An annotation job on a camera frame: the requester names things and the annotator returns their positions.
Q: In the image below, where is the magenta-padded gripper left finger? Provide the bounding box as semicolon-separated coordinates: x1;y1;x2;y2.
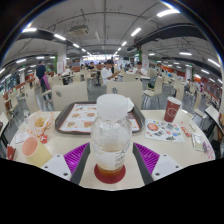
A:
40;142;92;186

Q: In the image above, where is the flat round red coaster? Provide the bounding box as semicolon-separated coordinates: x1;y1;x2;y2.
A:
93;163;127;185

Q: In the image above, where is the beige chair with round logo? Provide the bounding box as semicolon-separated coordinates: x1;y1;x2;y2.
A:
51;81;89;111
106;79;144;110

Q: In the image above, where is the clear plastic packet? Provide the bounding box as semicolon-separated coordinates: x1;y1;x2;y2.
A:
191;133;206;153

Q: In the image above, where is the dark food tray paper liner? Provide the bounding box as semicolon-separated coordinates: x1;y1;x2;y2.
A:
54;100;146;135

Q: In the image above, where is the red paper cup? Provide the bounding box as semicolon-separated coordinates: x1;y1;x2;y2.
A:
163;96;183;124

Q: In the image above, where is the ceiling air conditioner unit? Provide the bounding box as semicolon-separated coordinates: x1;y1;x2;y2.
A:
69;24;90;37

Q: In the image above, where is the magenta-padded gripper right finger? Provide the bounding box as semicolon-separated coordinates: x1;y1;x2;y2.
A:
132;142;184;186

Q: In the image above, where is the pale yellow cup pink inside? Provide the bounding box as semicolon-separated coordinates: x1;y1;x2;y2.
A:
21;135;53;168

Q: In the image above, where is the white framed card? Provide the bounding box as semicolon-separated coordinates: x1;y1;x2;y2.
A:
13;130;31;145

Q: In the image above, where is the clear tea bottle white cap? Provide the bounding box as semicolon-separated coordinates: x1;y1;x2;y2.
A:
90;93;133;178

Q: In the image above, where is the ceiling light strips group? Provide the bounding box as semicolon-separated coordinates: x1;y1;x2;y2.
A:
0;8;224;84

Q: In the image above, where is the small red box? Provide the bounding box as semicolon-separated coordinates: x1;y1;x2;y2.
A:
5;144;17;162

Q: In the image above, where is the red sauce packet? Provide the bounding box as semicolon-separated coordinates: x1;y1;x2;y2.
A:
38;133;49;144

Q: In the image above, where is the white leaflet with coloured pictures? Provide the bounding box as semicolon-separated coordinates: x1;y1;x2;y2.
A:
144;118;185;144

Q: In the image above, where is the plastic bag of fried food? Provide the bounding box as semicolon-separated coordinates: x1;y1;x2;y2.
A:
26;109;56;138

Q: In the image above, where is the person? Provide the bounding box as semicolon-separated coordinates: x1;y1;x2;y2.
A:
35;60;53;101
100;59;119;86
133;61;148;77

